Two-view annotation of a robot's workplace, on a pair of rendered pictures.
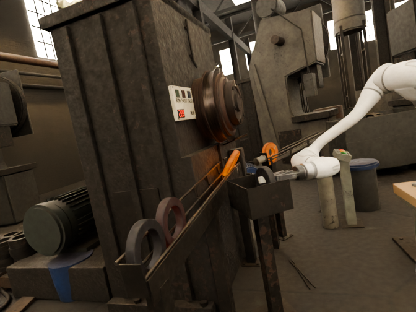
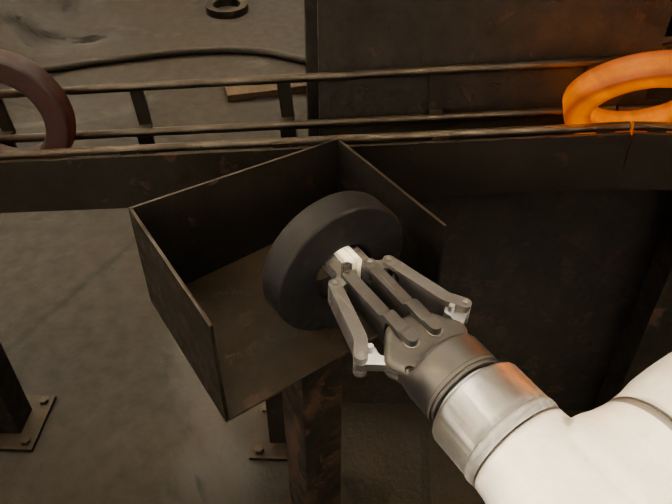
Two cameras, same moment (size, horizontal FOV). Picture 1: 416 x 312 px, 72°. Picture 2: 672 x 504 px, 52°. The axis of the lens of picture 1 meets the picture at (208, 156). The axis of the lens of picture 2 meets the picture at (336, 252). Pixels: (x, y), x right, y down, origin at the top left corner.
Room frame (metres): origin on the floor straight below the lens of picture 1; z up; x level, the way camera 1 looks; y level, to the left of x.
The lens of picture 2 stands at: (1.22, -0.75, 1.15)
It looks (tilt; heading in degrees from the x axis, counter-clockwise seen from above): 40 degrees down; 72
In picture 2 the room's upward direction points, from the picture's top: straight up
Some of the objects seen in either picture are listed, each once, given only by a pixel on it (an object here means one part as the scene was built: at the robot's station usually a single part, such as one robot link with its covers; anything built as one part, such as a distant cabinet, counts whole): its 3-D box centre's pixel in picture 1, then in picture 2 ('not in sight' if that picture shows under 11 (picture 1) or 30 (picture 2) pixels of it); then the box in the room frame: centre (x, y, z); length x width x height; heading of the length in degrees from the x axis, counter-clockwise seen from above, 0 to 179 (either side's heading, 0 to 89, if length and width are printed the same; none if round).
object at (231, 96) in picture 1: (234, 103); not in sight; (1.85, -0.23, 1.11); 0.28 x 0.06 x 0.28; 160
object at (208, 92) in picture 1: (220, 106); not in sight; (1.89, -0.14, 1.11); 0.47 x 0.06 x 0.47; 160
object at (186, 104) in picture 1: (183, 103); not in sight; (1.61, 0.08, 1.15); 0.26 x 0.02 x 0.18; 160
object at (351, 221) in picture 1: (346, 187); not in sight; (2.28, -1.06, 0.31); 0.24 x 0.16 x 0.62; 160
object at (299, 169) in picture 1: (293, 173); (434, 358); (1.42, -0.41, 0.70); 0.09 x 0.08 x 0.07; 105
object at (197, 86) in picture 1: (208, 108); not in sight; (1.92, -0.06, 1.11); 0.47 x 0.10 x 0.47; 160
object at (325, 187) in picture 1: (327, 195); not in sight; (2.29, -0.90, 0.26); 0.12 x 0.12 x 0.52
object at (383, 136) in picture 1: (374, 141); not in sight; (3.75, -2.19, 0.39); 1.03 x 0.83 x 0.77; 85
